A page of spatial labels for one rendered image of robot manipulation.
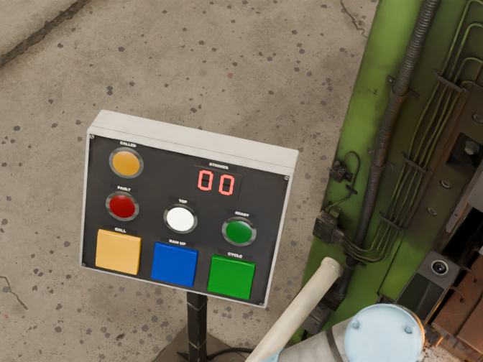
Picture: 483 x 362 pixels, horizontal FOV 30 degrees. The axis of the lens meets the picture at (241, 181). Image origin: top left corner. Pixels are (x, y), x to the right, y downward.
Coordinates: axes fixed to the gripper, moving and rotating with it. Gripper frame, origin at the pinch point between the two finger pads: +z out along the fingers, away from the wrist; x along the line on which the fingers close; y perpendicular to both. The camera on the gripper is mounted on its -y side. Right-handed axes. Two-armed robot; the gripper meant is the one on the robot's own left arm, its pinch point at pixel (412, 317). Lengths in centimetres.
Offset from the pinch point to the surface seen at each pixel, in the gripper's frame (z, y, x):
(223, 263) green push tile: 18.1, 12.1, -31.3
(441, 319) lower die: 30.8, -0.8, 3.1
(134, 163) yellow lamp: 6, 6, -50
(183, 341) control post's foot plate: 114, 49, -51
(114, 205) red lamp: 11, 14, -51
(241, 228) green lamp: 14.5, 5.1, -31.1
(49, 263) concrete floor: 112, 54, -97
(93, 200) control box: 10, 15, -54
